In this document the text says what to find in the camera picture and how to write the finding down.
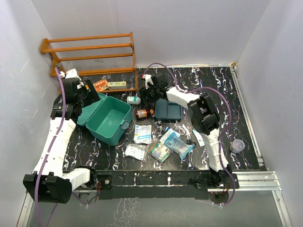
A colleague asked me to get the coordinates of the white gauze packet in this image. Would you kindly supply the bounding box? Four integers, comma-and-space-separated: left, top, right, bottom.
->
125, 143, 147, 162

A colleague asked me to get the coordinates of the blue white card packet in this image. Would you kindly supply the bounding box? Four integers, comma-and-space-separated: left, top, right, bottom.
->
192, 130, 205, 147

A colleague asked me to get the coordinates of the green blue bandage packet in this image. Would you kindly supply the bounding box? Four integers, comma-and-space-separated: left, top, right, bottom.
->
145, 139, 173, 164

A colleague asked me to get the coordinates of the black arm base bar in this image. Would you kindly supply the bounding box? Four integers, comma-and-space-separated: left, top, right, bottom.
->
77, 170, 239, 201

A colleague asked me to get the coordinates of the teal medicine kit box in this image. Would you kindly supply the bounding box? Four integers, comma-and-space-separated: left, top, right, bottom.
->
77, 93, 133, 146

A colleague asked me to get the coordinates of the brown glass medicine bottle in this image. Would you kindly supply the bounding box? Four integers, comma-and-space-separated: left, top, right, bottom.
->
136, 109, 154, 119

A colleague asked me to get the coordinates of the dark blue divided tray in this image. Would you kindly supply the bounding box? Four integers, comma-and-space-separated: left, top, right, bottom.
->
155, 99, 183, 121

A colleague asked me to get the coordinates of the cream medicine box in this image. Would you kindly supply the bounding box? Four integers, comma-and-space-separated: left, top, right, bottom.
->
108, 81, 127, 90

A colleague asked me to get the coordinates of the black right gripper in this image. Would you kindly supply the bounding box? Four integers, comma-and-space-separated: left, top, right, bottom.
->
139, 84, 160, 106

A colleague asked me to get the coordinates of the white blue sachet pack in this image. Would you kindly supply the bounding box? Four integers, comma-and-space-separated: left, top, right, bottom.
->
133, 125, 152, 144

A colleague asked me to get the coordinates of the clear plastic measuring cup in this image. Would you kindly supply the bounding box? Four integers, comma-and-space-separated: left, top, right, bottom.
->
230, 139, 245, 154

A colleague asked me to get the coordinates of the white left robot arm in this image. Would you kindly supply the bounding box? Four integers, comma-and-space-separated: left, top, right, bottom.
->
23, 78, 100, 204

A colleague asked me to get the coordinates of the orange spiral notebook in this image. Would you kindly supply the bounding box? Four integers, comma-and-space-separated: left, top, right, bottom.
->
93, 79, 108, 92

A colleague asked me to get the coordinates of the white bottle green label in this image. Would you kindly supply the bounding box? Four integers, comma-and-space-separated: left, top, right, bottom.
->
126, 96, 141, 105

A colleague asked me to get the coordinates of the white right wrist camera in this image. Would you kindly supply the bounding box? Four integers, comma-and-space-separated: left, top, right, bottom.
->
142, 74, 153, 89

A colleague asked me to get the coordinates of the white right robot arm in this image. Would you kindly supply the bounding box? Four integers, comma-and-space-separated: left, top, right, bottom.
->
140, 74, 236, 188

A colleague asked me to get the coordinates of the wooden shelf rack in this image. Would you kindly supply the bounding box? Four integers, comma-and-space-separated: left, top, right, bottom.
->
40, 32, 139, 92

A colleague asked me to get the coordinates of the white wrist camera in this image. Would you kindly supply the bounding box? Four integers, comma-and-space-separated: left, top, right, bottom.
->
142, 74, 153, 89
59, 69, 81, 80

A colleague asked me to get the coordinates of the light blue ice pack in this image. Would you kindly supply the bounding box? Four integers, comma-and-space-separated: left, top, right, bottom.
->
160, 129, 194, 160

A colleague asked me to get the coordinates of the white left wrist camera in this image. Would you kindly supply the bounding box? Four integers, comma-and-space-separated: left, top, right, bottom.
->
59, 69, 81, 80

